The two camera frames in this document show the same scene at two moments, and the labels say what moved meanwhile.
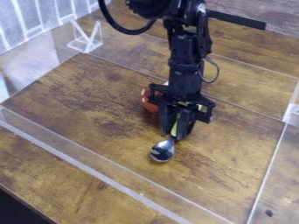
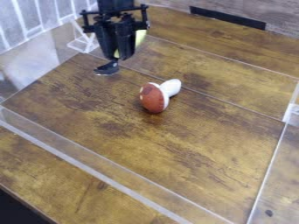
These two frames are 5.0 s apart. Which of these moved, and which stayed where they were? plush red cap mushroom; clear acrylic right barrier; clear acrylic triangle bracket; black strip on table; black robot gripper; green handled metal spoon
Moved: black robot gripper; green handled metal spoon
Stayed: clear acrylic right barrier; black strip on table; plush red cap mushroom; clear acrylic triangle bracket
